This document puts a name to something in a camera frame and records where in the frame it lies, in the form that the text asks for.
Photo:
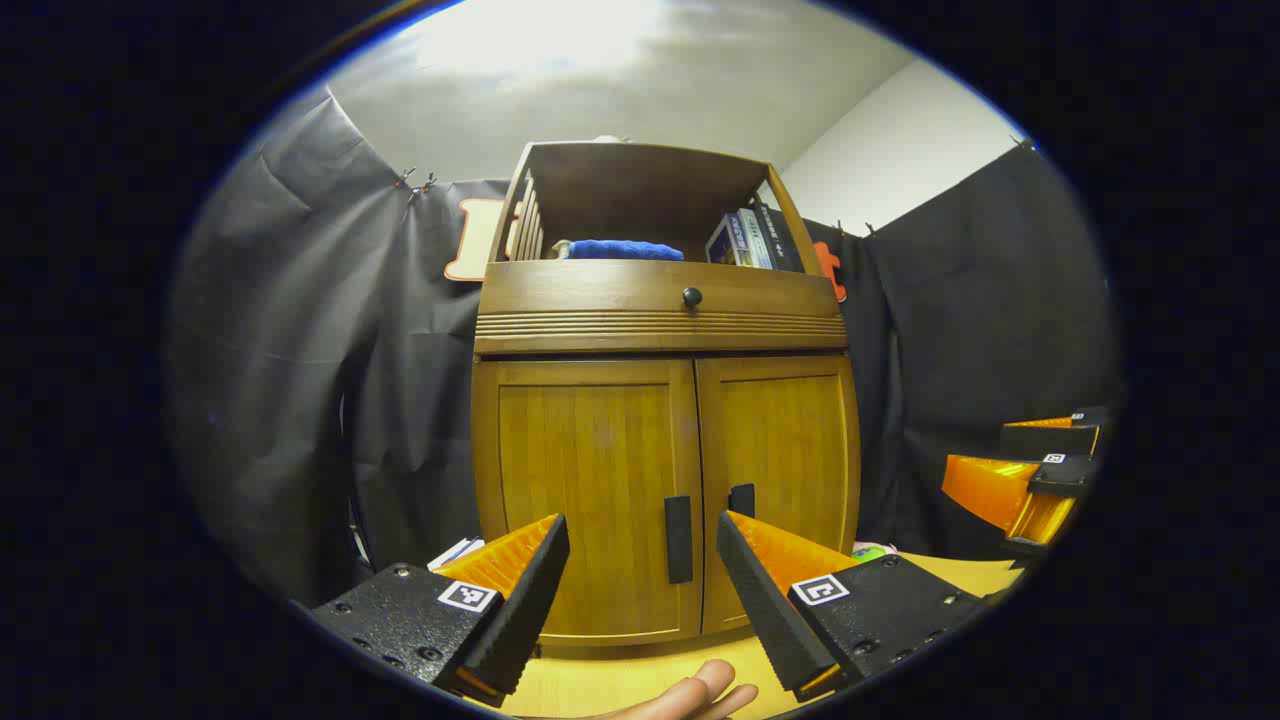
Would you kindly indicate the wooden double-door shoe cabinet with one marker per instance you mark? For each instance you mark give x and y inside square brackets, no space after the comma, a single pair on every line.
[640,190]

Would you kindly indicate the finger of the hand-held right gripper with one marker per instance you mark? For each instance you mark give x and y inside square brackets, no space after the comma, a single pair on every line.
[1050,440]
[990,490]

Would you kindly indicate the blue cover book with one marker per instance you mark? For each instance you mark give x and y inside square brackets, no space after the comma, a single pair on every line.
[724,245]

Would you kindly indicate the folded blue towel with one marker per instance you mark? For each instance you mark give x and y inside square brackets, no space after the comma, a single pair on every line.
[620,250]

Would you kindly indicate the small metal clip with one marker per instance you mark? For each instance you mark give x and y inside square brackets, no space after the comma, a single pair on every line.
[404,179]
[428,184]

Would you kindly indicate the pink green plush toy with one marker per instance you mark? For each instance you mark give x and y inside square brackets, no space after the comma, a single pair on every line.
[870,551]

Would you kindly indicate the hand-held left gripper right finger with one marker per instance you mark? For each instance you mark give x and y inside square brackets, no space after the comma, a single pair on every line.
[765,610]

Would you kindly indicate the wooden cabinet door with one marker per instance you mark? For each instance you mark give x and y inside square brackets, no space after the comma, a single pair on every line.
[590,460]
[780,430]

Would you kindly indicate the light grey book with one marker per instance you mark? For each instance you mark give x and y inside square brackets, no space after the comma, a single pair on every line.
[755,240]

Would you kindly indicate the wooden drawer with black knob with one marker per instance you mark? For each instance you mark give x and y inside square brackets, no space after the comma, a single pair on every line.
[600,290]

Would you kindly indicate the black backdrop cloth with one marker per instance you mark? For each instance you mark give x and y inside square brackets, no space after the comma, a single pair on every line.
[300,350]

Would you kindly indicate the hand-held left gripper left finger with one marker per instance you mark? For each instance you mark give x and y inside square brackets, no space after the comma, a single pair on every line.
[520,610]

